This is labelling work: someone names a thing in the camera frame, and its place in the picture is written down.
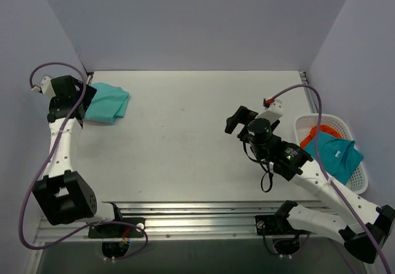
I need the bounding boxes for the mint green t shirt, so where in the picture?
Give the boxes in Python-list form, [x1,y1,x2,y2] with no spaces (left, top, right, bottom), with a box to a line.
[85,82,130,124]

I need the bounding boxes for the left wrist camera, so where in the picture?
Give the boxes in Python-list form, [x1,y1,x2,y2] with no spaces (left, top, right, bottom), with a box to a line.
[31,76,56,98]

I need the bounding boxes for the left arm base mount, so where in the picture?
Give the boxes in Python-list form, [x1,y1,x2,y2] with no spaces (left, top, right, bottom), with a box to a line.
[88,217,148,262]

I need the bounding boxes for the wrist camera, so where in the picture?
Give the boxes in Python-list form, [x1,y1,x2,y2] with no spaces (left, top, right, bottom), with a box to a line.
[256,99,283,124]
[31,76,56,98]

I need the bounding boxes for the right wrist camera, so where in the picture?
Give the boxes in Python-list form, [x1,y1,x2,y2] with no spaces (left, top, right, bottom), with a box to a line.
[256,99,283,124]

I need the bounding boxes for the orange t shirt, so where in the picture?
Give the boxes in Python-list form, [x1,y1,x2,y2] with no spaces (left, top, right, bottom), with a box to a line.
[299,125,343,148]

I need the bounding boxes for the teal blue t shirt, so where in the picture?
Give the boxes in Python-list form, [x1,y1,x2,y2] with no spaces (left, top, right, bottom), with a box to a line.
[318,135,364,185]

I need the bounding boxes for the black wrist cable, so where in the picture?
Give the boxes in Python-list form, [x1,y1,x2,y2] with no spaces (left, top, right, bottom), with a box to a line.
[242,138,275,193]

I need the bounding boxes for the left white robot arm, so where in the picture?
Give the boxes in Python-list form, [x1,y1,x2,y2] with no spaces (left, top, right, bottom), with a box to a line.
[33,75,125,236]

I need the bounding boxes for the folded pink t shirt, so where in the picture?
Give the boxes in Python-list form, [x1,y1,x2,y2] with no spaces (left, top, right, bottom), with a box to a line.
[84,119,112,125]

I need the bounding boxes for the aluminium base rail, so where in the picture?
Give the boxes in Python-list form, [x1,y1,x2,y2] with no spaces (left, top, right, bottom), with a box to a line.
[33,199,370,243]

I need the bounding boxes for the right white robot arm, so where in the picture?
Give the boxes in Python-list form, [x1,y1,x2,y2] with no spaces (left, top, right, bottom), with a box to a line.
[225,106,394,264]

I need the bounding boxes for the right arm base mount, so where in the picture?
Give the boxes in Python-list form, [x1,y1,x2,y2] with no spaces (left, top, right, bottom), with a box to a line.
[254,215,311,259]

